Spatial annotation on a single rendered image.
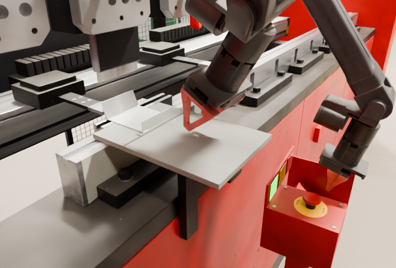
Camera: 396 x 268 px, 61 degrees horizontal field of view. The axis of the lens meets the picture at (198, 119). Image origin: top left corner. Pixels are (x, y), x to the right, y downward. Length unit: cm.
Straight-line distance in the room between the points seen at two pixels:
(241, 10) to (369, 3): 225
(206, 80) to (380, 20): 218
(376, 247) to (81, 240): 161
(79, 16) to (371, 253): 171
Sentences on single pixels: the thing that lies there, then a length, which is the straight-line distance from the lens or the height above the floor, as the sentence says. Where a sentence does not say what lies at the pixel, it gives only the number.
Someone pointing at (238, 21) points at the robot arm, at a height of 121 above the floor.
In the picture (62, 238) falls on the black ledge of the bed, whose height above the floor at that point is 87.
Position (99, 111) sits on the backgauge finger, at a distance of 70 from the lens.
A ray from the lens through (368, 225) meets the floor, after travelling 208.
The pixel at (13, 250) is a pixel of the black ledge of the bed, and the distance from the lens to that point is 62.
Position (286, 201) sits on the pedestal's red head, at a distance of 81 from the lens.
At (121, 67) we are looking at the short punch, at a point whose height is 110.
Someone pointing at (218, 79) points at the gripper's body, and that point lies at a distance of 48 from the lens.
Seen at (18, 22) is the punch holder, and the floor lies 121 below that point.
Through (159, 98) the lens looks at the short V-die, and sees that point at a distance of 77.
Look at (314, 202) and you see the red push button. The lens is 78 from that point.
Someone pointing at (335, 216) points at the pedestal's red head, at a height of 78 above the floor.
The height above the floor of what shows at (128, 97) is 102.
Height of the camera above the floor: 128
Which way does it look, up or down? 25 degrees down
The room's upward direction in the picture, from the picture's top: straight up
